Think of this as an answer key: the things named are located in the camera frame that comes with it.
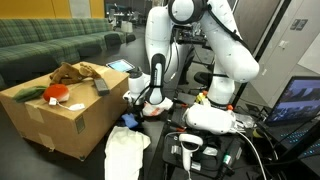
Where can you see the white orange plastic bag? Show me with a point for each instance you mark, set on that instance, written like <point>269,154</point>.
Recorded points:
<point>155,110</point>

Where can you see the blue sponge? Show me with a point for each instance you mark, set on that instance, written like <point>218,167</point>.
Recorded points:
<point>129,120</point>

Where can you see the brown plush toy animal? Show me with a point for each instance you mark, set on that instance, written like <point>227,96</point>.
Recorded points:
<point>67,74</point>

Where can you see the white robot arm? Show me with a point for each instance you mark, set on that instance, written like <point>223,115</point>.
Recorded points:
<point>231,59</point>

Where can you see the cardboard box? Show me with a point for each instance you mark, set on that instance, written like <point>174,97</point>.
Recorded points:
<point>75,126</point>

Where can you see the tablet device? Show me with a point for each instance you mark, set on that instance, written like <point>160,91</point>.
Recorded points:
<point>121,65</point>

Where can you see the white VR headset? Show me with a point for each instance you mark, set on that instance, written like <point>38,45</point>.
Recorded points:
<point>210,119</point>

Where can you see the grey whiteboard eraser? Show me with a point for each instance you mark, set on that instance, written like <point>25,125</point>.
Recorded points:
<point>101,87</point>

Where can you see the white VR controller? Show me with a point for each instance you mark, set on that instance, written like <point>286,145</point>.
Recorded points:
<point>190,143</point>

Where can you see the white towel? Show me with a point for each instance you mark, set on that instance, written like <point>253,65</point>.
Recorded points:
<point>124,154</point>

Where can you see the green plush vegetable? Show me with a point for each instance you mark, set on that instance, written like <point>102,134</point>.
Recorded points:
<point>30,93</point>

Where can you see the green plaid sofa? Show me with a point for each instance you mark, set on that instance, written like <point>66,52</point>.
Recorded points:
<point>59,38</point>

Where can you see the laptop computer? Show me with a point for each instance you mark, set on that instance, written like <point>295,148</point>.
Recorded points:
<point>292,116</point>

